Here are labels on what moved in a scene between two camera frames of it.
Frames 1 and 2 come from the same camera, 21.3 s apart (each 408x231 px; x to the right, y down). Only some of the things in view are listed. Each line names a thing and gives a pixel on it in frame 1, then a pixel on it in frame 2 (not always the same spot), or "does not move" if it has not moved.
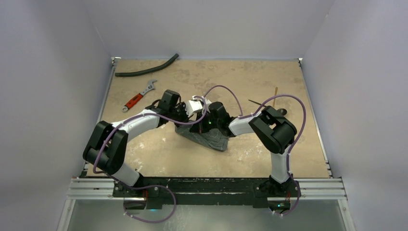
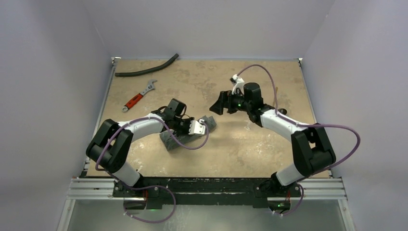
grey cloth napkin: (212, 138) -> (170, 144)
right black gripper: (201, 124) -> (227, 102)
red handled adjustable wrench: (135, 100) does not move
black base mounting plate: (208, 192) does not move
